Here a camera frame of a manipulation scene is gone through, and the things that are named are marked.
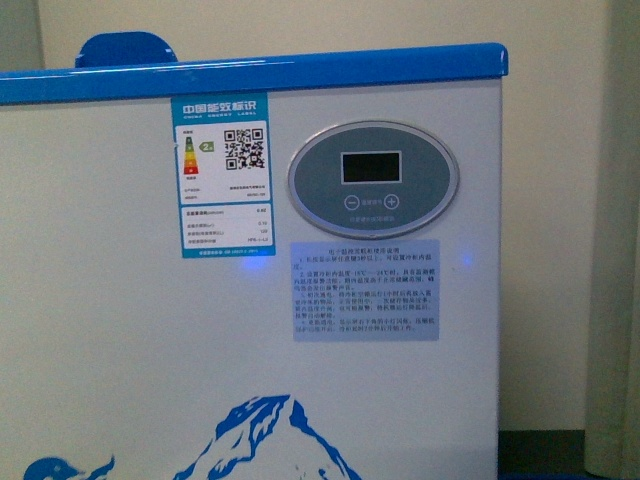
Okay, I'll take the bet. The white blue chest freezer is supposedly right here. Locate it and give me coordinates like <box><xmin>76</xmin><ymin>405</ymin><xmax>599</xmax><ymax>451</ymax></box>
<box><xmin>1</xmin><ymin>43</ymin><xmax>508</xmax><ymax>479</ymax></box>

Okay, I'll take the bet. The white instruction sticker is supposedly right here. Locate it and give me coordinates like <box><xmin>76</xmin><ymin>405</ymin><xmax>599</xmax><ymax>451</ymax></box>
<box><xmin>290</xmin><ymin>239</ymin><xmax>440</xmax><ymax>342</ymax></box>

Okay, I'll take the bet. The oval grey control panel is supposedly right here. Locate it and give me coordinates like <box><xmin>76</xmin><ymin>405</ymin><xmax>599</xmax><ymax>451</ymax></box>
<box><xmin>287</xmin><ymin>120</ymin><xmax>460</xmax><ymax>240</ymax></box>

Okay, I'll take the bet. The energy efficiency label sticker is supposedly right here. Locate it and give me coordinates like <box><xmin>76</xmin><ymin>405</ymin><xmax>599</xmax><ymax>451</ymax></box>
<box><xmin>170</xmin><ymin>93</ymin><xmax>276</xmax><ymax>259</ymax></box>

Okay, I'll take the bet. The blue freezer lid handle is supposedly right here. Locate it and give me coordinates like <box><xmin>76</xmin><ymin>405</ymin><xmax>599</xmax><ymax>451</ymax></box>
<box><xmin>75</xmin><ymin>31</ymin><xmax>178</xmax><ymax>68</ymax></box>

